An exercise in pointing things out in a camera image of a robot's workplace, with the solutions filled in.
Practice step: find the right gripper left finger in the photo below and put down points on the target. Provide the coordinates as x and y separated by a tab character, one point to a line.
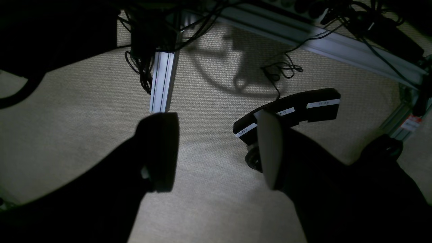
101	205

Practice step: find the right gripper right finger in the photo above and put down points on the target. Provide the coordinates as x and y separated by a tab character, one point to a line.
370	201

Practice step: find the black labelled foot pedal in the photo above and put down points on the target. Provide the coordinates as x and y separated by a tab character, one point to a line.
311	106

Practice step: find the diagonal aluminium frame rail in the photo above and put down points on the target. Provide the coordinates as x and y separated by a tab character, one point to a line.
335	46

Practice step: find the vertical aluminium frame leg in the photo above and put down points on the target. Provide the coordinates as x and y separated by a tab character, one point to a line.
164	73

